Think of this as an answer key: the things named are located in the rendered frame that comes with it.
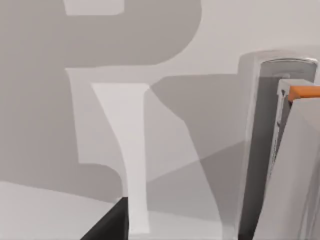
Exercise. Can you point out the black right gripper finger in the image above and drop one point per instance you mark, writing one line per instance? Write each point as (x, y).
(112, 225)

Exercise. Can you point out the grey and orange stapler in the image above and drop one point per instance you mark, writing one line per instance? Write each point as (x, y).
(300, 162)

